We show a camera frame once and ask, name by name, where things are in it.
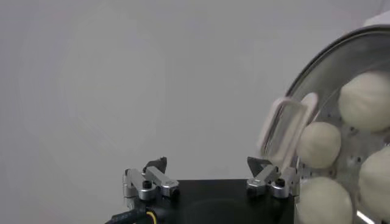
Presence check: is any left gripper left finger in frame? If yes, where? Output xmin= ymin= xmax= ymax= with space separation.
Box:
xmin=121 ymin=156 xmax=180 ymax=201

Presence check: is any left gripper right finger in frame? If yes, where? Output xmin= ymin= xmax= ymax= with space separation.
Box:
xmin=246 ymin=156 xmax=300 ymax=199

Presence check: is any round glass pot lid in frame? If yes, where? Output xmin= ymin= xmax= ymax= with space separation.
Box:
xmin=257 ymin=26 xmax=390 ymax=224

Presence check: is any white steamed baozi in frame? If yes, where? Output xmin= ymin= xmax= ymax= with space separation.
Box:
xmin=296 ymin=121 xmax=342 ymax=170
xmin=338 ymin=71 xmax=390 ymax=132
xmin=358 ymin=145 xmax=390 ymax=223
xmin=294 ymin=176 xmax=354 ymax=224

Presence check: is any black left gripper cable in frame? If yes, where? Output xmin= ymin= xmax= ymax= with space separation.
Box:
xmin=105 ymin=206 xmax=159 ymax=224

